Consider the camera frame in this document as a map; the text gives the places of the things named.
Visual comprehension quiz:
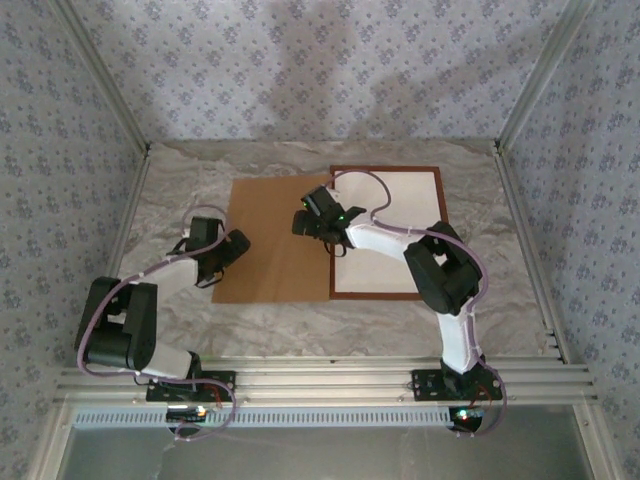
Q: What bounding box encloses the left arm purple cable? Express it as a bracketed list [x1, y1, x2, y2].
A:
[73, 203, 239, 442]

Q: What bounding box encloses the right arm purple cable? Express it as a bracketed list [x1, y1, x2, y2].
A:
[329, 168, 510, 440]

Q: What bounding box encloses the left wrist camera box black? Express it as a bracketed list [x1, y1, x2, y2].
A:
[188, 216, 223, 246]

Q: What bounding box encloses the blue printed poster photo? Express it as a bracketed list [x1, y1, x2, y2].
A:
[333, 170, 441, 295]

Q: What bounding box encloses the dark brown wooden picture frame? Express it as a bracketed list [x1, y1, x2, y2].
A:
[328, 164, 449, 302]

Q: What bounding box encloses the aluminium corner post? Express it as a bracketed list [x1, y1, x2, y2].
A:
[494, 0, 599, 151]
[54, 0, 152, 156]

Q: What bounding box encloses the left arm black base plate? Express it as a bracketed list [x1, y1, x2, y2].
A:
[145, 368, 237, 403]

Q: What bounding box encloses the aluminium mounting rail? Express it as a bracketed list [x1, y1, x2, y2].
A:
[52, 355, 599, 406]

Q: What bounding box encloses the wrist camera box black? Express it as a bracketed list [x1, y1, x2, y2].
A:
[301, 186, 344, 221]
[188, 216, 223, 246]

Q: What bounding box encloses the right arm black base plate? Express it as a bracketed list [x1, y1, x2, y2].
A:
[411, 368, 504, 403]

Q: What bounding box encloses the grey slotted cable duct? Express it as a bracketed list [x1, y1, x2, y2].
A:
[72, 405, 450, 430]

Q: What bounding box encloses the red black wire pair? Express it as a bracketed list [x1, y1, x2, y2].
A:
[202, 379, 234, 412]
[469, 385, 503, 409]

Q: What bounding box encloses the brown fibreboard backing board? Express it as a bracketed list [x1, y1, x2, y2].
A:
[210, 172, 337, 305]

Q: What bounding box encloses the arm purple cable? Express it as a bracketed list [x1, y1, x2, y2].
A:
[73, 203, 239, 442]
[329, 168, 510, 440]

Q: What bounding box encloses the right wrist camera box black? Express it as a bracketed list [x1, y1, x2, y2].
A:
[301, 186, 344, 221]

